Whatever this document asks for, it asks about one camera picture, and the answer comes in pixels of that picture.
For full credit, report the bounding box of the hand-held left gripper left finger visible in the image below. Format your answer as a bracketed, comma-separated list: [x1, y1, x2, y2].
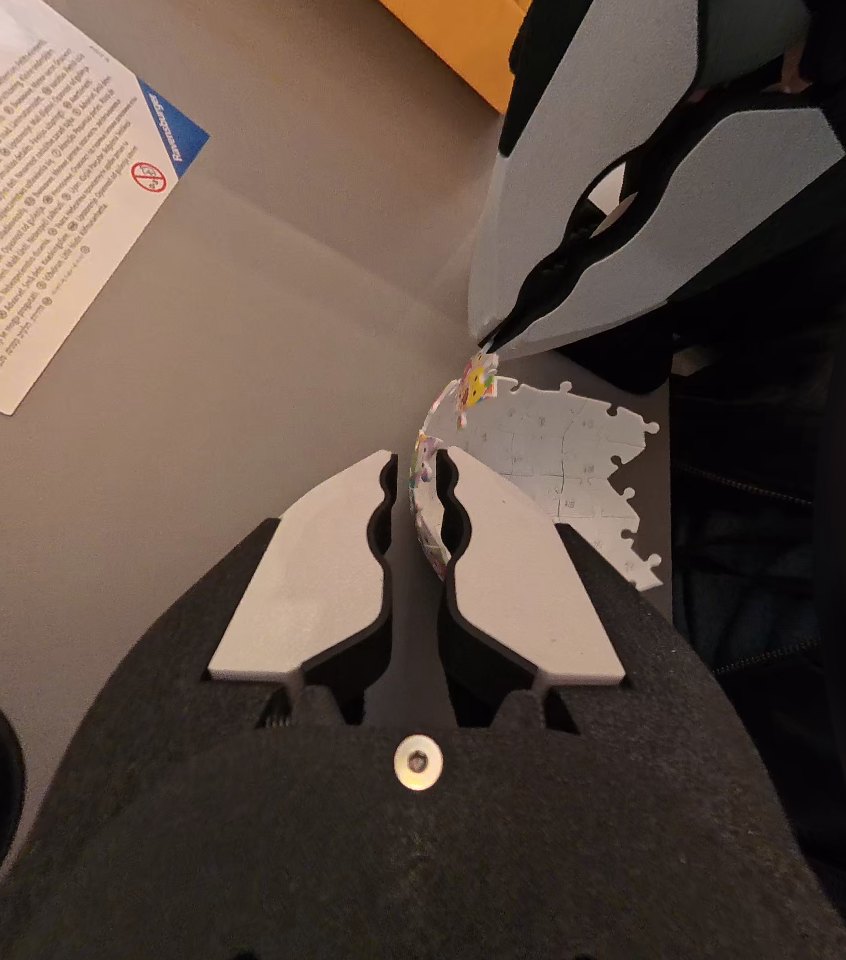
[207, 450, 400, 684]

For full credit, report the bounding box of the person's right hand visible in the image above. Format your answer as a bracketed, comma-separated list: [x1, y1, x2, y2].
[775, 41, 817, 97]

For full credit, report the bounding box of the partly built puzzle ball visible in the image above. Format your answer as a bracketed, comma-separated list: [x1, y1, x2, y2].
[408, 375, 664, 594]

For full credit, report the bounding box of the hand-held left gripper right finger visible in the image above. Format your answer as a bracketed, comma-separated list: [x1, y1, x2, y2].
[434, 446, 628, 690]

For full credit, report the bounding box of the folded paper leaflet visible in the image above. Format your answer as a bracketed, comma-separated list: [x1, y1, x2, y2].
[0, 0, 211, 416]

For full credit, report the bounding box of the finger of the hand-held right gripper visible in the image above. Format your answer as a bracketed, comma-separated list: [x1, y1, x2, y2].
[494, 105, 846, 357]
[468, 0, 703, 346]

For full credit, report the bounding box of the yellow plastic bin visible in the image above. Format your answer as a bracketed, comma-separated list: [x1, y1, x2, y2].
[380, 0, 538, 115]

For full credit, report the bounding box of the person's jacketed torso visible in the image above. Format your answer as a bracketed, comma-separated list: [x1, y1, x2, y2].
[669, 300, 846, 901]

